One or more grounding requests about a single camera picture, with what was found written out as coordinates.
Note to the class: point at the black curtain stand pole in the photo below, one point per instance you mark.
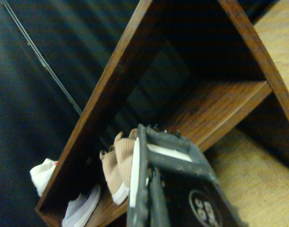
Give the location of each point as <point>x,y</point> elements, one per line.
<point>42,61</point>

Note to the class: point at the brown shoe rack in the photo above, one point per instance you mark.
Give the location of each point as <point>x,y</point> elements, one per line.
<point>125,71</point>

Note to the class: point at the lilac shoe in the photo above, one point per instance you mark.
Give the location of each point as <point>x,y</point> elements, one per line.
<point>80,208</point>

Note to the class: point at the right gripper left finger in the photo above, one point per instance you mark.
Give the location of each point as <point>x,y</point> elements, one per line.
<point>140,194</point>

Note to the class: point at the beige shoe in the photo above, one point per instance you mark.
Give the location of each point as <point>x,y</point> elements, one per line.
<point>125,153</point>
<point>112,175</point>

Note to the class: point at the white shoe with red mark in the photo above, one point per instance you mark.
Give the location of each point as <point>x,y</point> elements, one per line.
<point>41,176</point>

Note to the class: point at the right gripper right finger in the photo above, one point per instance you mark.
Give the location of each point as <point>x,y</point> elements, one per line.
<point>175,160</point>

